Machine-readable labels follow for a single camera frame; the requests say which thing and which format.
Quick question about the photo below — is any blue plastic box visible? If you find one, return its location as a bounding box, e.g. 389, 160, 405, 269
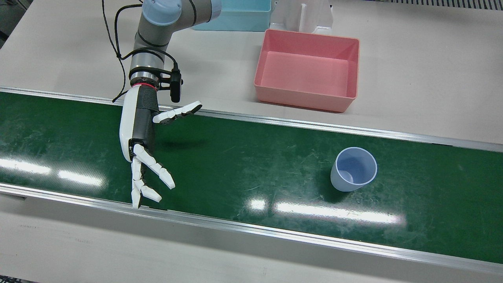
191, 0, 272, 32

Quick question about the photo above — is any white robot column base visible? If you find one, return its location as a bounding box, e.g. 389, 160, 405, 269
270, 0, 334, 35

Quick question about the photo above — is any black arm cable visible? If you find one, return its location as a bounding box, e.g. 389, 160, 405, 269
101, 0, 136, 103

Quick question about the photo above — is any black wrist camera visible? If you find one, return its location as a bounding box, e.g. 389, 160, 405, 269
159, 69, 183, 103

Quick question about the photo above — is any pink plastic box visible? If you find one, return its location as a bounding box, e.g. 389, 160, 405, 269
254, 29, 360, 113

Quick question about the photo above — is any green conveyor belt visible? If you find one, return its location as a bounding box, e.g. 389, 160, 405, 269
0, 87, 503, 276

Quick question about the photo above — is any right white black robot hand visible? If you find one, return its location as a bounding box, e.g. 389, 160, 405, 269
119, 85, 203, 209

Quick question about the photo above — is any light blue plastic cup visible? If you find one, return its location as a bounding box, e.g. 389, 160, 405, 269
330, 147, 378, 192

